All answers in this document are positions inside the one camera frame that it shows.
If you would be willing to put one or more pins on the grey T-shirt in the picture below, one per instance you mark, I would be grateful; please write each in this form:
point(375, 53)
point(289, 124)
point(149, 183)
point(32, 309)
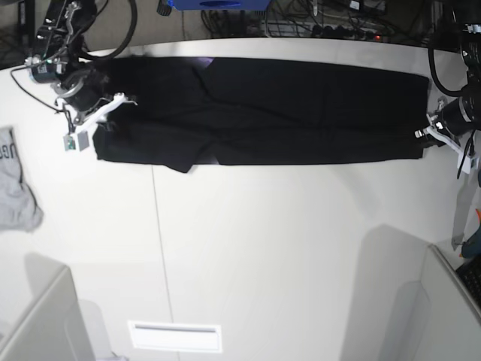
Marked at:
point(19, 209)

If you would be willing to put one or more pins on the teal orange tool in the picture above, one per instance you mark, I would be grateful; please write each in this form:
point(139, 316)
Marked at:
point(471, 248)

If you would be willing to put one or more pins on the white partition box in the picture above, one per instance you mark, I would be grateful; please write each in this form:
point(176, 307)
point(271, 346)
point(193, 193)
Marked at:
point(51, 327)
point(452, 331)

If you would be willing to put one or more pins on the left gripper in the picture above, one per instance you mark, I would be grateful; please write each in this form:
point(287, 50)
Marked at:
point(451, 121)

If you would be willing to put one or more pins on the right white partition box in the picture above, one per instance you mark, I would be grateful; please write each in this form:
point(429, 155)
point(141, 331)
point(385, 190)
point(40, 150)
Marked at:
point(452, 331)

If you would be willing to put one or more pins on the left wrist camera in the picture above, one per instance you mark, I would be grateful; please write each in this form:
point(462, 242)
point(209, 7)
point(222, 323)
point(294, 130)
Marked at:
point(467, 164)

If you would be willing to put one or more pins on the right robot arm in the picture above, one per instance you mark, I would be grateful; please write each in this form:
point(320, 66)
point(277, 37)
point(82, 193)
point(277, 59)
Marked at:
point(58, 59)

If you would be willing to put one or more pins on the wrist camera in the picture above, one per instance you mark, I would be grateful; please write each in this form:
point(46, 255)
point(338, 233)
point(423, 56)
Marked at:
point(76, 141)
point(467, 164)

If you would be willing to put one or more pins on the left white partition box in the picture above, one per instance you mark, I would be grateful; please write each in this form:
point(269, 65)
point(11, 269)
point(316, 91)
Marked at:
point(51, 327)

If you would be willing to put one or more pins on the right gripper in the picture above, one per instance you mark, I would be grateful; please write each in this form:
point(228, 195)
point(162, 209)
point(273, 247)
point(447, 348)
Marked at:
point(85, 90)

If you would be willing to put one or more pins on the black T-shirt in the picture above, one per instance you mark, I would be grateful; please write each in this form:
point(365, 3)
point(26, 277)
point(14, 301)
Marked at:
point(235, 111)

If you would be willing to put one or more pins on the black power strip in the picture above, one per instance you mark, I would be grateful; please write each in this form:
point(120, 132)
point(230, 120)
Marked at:
point(345, 33)

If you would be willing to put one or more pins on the black keyboard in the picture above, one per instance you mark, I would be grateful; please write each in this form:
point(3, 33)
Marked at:
point(470, 275)

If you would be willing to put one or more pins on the blue box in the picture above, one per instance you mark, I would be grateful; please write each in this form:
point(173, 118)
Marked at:
point(230, 5)

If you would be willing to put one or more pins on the grey tape strip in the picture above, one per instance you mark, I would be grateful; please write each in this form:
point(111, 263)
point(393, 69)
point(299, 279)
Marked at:
point(463, 204)

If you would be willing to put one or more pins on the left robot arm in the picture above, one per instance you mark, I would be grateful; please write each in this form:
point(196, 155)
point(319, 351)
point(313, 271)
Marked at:
point(461, 19)

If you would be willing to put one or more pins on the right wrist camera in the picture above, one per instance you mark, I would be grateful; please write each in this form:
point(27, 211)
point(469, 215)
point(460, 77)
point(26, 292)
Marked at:
point(76, 141)

